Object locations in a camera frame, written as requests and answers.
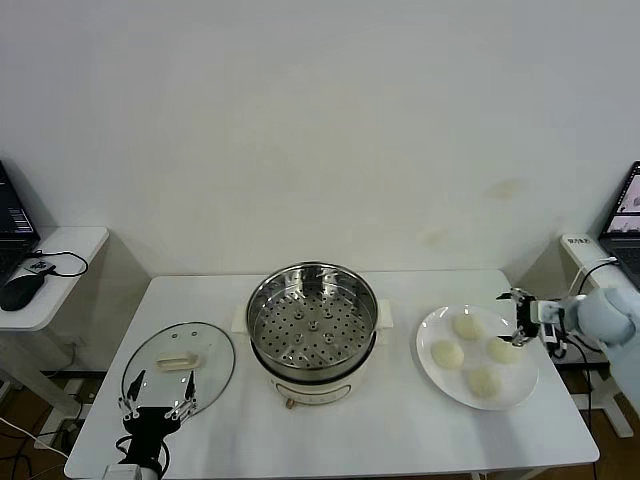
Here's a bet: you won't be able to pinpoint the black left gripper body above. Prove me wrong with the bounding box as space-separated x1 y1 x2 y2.
122 405 182 467

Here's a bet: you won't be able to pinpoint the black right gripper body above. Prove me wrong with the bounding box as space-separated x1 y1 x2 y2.
517 294 540 344

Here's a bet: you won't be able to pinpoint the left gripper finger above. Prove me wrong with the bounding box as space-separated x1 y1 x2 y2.
118 369 147 420
167 370 200 420

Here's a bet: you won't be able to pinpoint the white steamed baozi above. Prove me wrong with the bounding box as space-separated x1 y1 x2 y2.
486 336 524 365
453 313 487 342
430 339 466 371
467 366 502 400

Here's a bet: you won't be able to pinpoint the round glass pot lid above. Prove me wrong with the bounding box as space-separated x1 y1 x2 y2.
121 321 237 412

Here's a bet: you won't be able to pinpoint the stainless steel steamer basket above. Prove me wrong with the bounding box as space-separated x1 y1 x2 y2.
245 260 380 380

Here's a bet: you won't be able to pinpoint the white side table with label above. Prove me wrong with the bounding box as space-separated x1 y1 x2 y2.
558 233 640 439

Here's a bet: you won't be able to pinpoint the white round plate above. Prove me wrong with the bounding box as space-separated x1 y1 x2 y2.
415 304 540 412

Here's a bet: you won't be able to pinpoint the cream electric cooking pot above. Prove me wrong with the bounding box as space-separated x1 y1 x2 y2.
230 298 395 410

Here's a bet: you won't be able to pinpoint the grey laptop with light screen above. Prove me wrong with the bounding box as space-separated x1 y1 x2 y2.
597 160 640 291

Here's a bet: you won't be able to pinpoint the black computer mouse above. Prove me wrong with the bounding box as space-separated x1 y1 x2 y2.
0 273 45 312

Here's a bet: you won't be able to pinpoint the small device with QR code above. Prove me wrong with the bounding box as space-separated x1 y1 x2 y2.
22 257 55 277

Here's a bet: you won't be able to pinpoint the white side table rounded corners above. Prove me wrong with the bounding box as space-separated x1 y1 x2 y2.
0 226 110 421

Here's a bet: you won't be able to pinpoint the black laptop with dark screen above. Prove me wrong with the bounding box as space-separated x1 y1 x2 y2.
0 159 41 287

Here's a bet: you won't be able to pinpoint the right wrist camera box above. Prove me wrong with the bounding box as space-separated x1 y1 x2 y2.
530 298 569 351

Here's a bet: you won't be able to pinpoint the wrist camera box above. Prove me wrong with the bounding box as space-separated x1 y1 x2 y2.
102 463 145 480
530 298 569 351

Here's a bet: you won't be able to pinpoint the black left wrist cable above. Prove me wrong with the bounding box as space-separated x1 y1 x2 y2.
114 433 171 476

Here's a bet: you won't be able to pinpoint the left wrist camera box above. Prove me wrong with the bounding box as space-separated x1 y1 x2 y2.
102 463 145 480

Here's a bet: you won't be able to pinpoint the black cable with adapter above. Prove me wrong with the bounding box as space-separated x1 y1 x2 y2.
568 259 619 441

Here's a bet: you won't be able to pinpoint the white laptop cable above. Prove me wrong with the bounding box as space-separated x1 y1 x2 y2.
569 256 619 301

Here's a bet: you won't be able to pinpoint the white floor cable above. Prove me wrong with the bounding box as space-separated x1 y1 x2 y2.
0 417 69 459

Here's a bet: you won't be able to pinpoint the thin black looped cable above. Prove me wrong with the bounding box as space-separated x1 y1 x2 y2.
29 248 89 279

